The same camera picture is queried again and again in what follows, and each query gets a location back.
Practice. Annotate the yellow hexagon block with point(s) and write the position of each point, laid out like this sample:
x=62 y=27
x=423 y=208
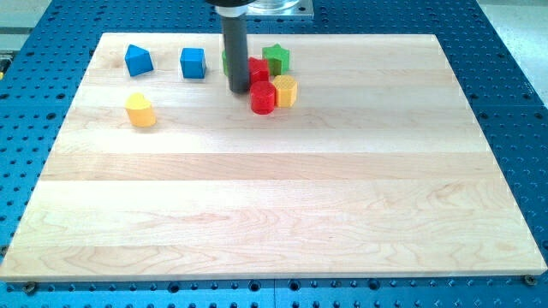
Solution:
x=286 y=90

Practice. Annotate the yellow heart block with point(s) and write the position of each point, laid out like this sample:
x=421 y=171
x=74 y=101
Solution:
x=139 y=110

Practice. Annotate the red cylinder block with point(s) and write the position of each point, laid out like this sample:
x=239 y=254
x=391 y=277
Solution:
x=263 y=97

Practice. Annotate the red star block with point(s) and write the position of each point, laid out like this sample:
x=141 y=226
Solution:
x=258 y=70

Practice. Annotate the green star block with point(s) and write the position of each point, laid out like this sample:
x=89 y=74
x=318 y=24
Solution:
x=278 y=59

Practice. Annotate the green block behind rod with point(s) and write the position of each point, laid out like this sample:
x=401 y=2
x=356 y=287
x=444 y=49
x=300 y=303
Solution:
x=224 y=63

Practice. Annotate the light wooden board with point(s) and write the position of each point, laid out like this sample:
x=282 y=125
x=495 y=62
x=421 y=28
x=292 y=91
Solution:
x=380 y=168

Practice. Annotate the blue cube block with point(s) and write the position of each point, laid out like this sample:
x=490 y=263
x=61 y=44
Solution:
x=193 y=63

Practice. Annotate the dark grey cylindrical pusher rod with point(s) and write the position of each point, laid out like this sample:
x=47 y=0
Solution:
x=235 y=47

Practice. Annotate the silver robot mounting plate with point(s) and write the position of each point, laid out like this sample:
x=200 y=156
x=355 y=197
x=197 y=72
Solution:
x=281 y=9

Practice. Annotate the white and black rod collar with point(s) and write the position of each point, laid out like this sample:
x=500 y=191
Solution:
x=230 y=8

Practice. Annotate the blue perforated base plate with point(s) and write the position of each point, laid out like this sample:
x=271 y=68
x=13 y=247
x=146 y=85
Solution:
x=44 y=76

